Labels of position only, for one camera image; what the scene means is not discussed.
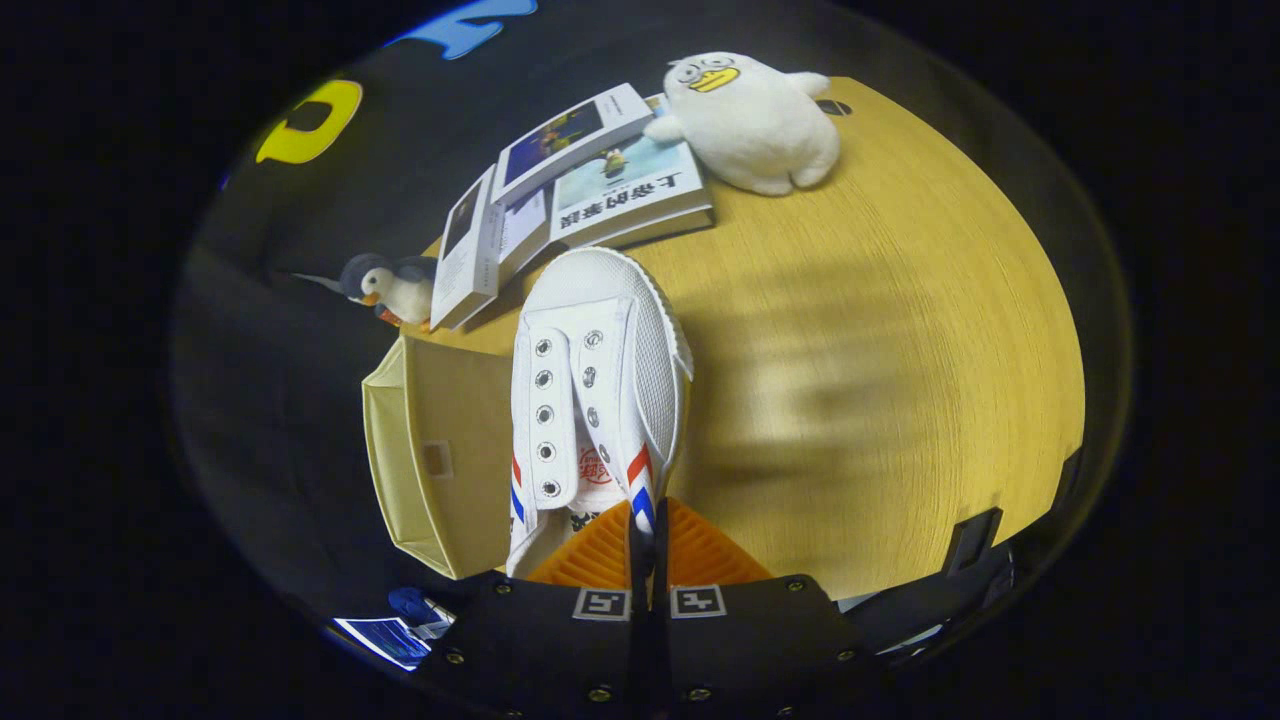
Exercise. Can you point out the grey penguin plush toy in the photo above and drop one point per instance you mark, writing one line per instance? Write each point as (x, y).
(400, 290)

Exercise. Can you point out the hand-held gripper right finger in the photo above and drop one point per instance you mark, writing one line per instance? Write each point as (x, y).
(760, 650)

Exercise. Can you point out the cream fabric storage box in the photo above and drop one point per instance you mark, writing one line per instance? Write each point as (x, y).
(460, 450)

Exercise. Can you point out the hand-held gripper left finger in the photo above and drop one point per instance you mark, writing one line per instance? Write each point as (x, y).
(540, 650)

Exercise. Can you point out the book with blue picture cover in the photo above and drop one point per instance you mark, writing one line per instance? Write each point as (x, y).
(570, 135)

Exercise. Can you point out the white duck plush toy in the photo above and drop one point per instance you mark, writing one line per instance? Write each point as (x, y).
(760, 130)

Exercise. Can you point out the book with pale sky cover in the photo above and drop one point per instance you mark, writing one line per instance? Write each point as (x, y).
(630, 195)

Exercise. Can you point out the white canvas shoe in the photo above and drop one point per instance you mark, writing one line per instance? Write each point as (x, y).
(640, 340)

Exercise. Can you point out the computer monitor screen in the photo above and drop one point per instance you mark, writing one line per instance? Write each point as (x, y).
(385, 640)

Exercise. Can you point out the plain white book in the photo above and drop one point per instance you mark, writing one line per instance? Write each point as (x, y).
(522, 235)

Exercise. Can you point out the white book with portrait cover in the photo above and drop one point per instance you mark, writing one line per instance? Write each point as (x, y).
(465, 270)

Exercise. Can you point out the blue cloth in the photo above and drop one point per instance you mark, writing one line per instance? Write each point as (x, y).
(410, 602)

